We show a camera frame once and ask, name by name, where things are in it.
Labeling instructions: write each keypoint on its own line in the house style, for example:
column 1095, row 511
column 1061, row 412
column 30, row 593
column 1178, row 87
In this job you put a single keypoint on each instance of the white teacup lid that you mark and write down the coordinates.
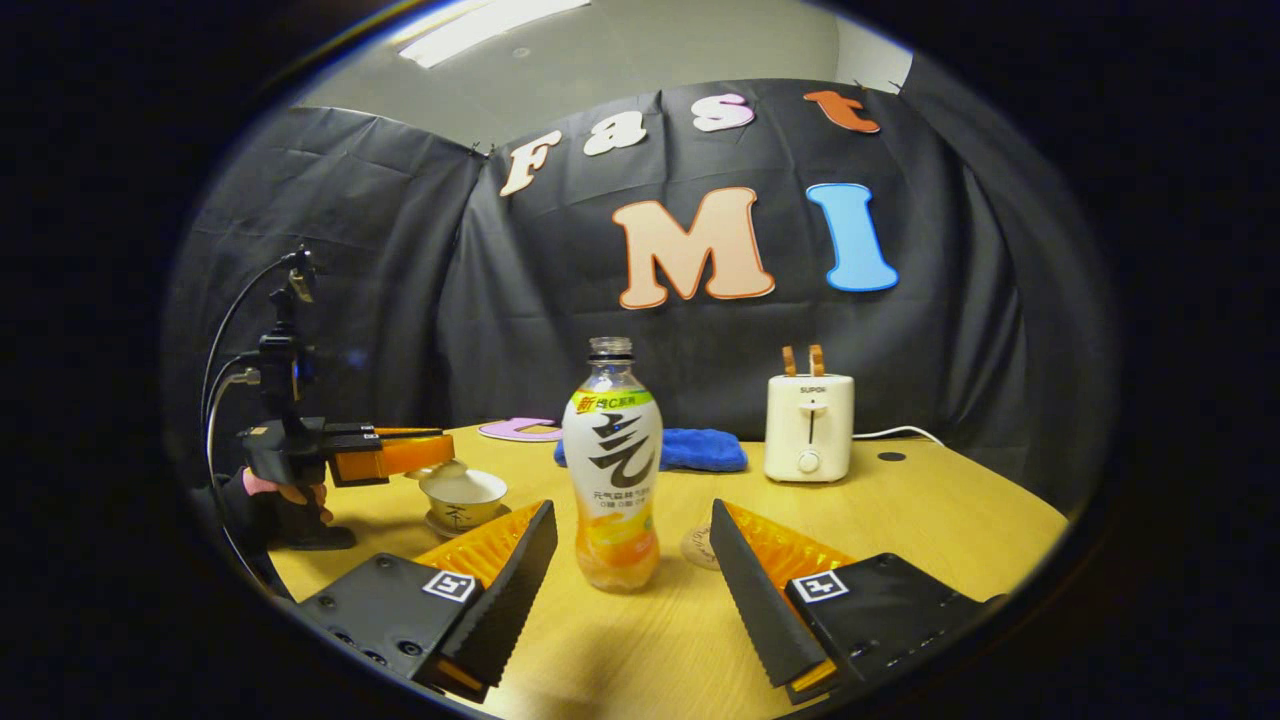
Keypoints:
column 435, row 470

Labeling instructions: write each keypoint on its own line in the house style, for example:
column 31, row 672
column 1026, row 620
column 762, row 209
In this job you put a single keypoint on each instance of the blue towel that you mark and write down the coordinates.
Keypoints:
column 705, row 450

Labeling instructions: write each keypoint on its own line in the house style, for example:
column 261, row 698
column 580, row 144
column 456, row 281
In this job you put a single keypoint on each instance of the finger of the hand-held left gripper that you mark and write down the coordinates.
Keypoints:
column 400, row 433
column 410, row 455

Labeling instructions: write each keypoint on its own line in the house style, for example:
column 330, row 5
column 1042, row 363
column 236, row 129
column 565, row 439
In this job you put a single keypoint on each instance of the bread slice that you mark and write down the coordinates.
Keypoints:
column 817, row 360
column 788, row 361

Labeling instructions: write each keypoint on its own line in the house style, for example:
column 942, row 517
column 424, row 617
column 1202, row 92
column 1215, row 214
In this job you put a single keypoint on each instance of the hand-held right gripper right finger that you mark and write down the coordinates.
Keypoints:
column 750, row 595

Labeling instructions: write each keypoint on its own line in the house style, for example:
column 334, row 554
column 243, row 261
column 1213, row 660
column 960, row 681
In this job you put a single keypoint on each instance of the orange drink water bottle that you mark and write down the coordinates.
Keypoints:
column 612, row 470

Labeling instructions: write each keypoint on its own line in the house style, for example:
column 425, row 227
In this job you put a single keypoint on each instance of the white teacup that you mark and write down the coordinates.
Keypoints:
column 462, row 495

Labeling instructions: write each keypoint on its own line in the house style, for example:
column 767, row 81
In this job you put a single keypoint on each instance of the purple foam cutout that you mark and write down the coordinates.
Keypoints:
column 520, row 430

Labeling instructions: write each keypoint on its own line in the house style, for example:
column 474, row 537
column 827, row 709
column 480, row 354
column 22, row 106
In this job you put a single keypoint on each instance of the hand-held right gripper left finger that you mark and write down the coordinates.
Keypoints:
column 515, row 590

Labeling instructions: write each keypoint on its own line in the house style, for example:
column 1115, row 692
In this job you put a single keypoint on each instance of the black backdrop cloth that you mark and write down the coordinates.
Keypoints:
column 400, row 300

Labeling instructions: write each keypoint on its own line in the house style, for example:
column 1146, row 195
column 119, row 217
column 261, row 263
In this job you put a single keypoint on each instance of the round brown coaster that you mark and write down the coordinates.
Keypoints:
column 697, row 548

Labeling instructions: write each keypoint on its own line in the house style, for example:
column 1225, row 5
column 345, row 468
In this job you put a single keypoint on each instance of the white toaster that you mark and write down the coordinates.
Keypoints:
column 808, row 430

